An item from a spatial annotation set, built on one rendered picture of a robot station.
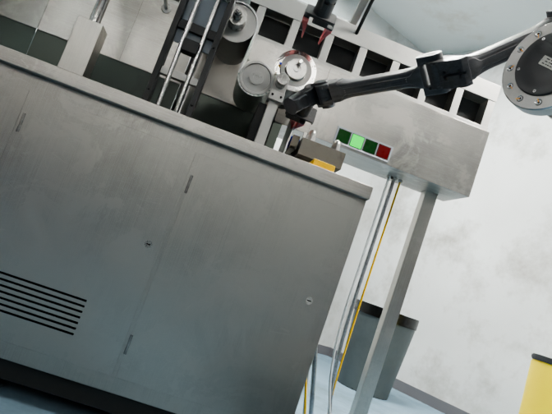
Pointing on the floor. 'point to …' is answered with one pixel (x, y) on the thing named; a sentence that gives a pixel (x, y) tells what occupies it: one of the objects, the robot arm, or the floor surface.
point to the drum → (538, 387)
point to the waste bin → (366, 318)
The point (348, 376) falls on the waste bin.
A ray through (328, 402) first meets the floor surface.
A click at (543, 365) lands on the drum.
